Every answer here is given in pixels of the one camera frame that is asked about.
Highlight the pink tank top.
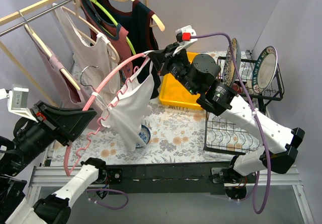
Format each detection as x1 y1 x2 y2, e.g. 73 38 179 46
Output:
24 25 90 109

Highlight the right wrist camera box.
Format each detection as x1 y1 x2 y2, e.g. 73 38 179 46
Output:
175 25 198 50

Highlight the yellow plastic bin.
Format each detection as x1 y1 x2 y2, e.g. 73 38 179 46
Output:
158 51 206 111

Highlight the cream white tank top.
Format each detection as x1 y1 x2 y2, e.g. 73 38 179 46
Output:
54 7 120 89

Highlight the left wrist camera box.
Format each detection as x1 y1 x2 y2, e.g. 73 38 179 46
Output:
1 85 35 120

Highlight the lime green hanger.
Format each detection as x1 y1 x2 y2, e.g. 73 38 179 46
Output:
82 0 136 56

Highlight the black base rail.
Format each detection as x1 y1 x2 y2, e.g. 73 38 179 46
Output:
96 161 229 195

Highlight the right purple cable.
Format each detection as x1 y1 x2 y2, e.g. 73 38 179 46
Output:
196 32 272 214

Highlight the red patterned bowl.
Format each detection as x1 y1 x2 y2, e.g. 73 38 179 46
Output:
230 83 244 94

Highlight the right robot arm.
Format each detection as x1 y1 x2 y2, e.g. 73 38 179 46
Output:
148 43 305 183

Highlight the green rimmed white plate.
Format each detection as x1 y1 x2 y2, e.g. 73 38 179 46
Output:
251 46 278 94

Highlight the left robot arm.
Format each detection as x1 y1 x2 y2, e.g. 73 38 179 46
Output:
1 101 107 223

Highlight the black wire dish rack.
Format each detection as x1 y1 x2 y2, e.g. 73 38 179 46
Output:
204 66 284 155

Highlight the pink plastic hanger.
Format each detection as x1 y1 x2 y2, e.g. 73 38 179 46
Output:
64 51 153 177

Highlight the blue white ceramic bowl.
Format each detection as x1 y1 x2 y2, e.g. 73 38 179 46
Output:
139 125 151 144

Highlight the wooden clothes rack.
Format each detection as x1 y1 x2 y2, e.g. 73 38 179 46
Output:
0 0 149 109

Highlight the floral tablecloth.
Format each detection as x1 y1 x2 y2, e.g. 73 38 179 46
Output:
51 50 267 164

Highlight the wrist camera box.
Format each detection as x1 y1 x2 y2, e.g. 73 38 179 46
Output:
1 85 35 120
175 25 198 50

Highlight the floral patterned plate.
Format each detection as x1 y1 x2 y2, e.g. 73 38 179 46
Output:
222 38 241 87

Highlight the navy maroon tank top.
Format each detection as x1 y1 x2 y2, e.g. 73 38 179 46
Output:
94 0 161 99

